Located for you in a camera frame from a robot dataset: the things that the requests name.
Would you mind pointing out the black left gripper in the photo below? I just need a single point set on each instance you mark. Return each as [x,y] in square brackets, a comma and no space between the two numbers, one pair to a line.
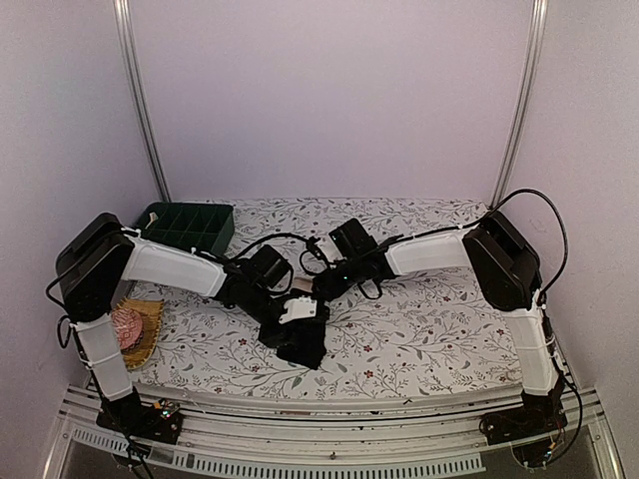
[279,337]

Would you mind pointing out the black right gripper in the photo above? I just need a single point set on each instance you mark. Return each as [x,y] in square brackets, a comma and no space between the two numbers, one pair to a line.
[330,287]

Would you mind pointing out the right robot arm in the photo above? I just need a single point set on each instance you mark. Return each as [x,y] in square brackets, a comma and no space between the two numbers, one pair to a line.
[505,265]

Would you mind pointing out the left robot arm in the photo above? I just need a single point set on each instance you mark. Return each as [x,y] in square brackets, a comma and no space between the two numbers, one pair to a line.
[90,268]

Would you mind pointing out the floral patterned table mat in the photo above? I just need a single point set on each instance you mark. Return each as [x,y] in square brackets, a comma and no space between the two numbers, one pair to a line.
[423,334]

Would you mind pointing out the dark green divided tray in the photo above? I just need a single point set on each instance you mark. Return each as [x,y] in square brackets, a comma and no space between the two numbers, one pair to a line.
[204,226]

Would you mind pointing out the woven bamboo mat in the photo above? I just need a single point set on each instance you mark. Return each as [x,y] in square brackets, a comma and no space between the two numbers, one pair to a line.
[152,313]

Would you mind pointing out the red patterned bowl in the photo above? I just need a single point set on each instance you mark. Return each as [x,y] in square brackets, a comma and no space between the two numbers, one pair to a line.
[129,327]

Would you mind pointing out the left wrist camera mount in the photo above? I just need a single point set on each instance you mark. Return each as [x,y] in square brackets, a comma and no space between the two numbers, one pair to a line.
[298,308]

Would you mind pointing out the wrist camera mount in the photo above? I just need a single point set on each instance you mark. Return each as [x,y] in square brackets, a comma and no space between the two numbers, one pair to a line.
[313,248]
[298,308]

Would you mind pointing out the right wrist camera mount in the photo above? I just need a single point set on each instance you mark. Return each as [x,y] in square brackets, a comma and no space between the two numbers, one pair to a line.
[313,248]

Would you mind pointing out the front aluminium rail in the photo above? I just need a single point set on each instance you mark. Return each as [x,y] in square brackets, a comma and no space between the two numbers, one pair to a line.
[230,436]

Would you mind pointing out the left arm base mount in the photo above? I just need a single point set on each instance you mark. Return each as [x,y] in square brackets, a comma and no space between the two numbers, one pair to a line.
[161,421]

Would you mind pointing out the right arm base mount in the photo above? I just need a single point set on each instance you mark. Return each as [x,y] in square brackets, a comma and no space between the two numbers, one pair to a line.
[519,423]

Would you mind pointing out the right aluminium frame post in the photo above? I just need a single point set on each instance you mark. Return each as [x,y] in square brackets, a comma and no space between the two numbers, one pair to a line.
[531,61]

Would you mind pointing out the aluminium frame post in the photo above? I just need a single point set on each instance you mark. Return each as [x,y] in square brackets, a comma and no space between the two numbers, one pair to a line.
[126,36]
[531,61]

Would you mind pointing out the left aluminium frame post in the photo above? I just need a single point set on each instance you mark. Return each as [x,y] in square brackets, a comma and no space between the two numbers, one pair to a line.
[126,36]

